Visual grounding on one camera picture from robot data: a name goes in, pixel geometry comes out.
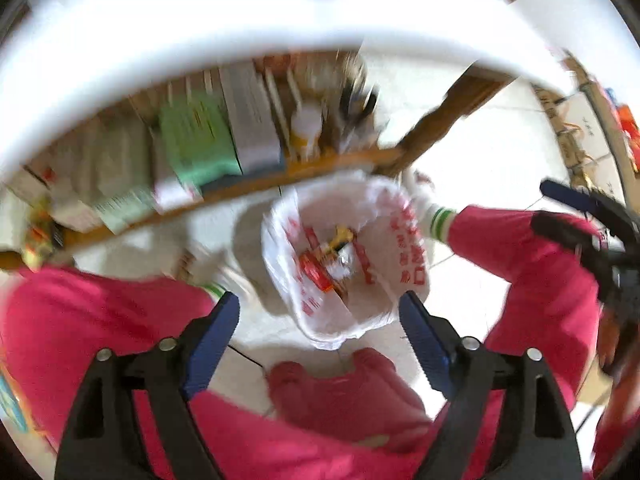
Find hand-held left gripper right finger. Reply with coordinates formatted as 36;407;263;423
398;291;583;480

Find person's left leg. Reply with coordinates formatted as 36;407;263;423
0;266;281;480

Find person's right forearm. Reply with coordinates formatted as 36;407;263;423
592;370;640;478

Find yellow snack packet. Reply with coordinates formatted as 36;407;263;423
320;226;357;256

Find white green striped sock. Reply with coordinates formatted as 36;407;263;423
417;197;458;243

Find white slipper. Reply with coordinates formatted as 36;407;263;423
175;245;261;306
400;167;438;206

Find green wet wipes pack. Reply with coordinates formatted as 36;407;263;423
157;92;241;186

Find white pill bottle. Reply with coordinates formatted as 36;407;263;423
290;102;323;153

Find clear container with black cables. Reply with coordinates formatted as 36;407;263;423
335;55;381;151

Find long white box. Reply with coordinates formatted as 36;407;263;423
220;62;286;171

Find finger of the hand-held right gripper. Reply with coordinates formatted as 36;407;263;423
540;179;640;241
531;211;616;271

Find white plastic bag red print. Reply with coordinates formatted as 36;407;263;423
261;170;432;352

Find row of cardboard boxes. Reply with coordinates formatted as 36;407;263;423
532;60;640;196

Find snack packets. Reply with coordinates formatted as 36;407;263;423
298;252;336;293

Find wooden coffee table white top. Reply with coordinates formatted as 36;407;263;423
0;0;586;271

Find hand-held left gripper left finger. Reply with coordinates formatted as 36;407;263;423
55;291;241;480

